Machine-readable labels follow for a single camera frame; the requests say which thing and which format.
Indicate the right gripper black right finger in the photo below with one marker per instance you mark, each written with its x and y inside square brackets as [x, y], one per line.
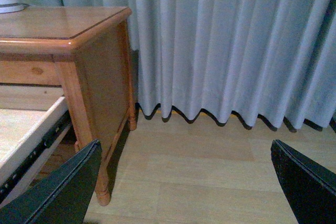
[308, 187]

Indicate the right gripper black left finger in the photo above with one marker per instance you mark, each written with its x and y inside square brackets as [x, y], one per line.
[63, 196]

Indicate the wooden drawer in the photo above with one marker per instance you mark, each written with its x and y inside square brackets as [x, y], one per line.
[34, 120]

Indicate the wooden nightstand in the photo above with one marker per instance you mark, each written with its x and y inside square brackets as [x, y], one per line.
[86, 51]

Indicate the grey curtain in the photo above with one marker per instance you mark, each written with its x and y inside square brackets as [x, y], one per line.
[274, 58]

